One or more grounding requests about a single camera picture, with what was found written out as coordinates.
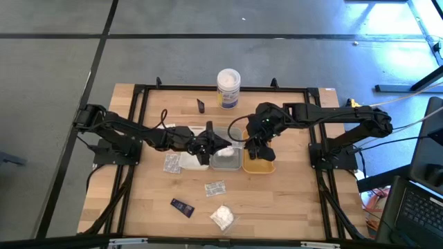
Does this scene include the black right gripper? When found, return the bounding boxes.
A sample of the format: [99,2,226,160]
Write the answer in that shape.
[246,101,290,163]

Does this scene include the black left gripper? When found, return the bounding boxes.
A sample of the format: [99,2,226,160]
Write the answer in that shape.
[186,120,233,167]

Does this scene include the black toiletry tube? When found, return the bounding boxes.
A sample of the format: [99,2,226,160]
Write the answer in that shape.
[246,144,259,161]

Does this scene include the yellow plastic bin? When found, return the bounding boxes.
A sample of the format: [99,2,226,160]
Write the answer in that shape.
[242,129,277,175]

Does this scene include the clear bandage pack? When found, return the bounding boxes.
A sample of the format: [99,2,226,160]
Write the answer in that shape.
[204,180,227,198]
[163,153,182,174]

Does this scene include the white wipes canister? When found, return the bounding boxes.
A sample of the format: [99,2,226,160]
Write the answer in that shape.
[216,68,242,111]

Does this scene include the clear bag of cotton pads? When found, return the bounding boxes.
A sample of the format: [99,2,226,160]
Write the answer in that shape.
[209,203,239,232]

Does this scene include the dark blue printed tube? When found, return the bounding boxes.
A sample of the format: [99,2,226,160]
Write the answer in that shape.
[170,198,195,219]

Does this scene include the grey plastic bin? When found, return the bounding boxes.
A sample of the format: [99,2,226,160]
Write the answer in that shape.
[208,126,244,172]

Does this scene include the white plastic bin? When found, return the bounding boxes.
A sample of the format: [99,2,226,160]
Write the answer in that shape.
[179,124,210,171]

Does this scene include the black desk bar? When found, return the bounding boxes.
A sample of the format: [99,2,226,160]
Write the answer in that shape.
[356,164,412,193]

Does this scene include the black floor stand foot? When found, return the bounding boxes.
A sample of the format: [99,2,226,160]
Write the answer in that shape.
[374,65,443,93]

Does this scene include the black computer monitor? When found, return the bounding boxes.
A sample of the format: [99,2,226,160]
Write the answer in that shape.
[409,95,443,196]

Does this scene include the black laptop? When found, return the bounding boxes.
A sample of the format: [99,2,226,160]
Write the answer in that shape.
[375,175,443,249]

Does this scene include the black rig crossbar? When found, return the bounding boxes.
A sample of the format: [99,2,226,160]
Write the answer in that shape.
[0,233,413,249]

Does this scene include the grey floor stand foot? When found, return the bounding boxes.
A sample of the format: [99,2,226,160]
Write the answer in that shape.
[0,151,27,167]

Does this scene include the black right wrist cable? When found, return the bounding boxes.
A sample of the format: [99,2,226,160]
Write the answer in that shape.
[227,115,259,143]

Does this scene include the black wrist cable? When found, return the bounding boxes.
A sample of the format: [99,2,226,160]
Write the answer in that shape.
[150,108,170,131]
[227,115,259,143]

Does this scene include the black aluminium table frame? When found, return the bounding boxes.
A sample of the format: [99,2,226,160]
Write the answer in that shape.
[76,76,370,243]

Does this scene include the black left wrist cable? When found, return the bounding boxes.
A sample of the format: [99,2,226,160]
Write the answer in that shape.
[150,108,170,131]

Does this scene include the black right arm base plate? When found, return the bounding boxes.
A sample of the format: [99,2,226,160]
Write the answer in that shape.
[307,142,359,171]

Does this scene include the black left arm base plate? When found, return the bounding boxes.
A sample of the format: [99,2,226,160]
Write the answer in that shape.
[87,138,143,166]

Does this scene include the black floor cable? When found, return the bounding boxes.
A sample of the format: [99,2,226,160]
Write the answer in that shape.
[347,136,443,155]

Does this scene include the beige power cable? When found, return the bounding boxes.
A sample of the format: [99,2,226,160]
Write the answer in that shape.
[356,81,443,109]

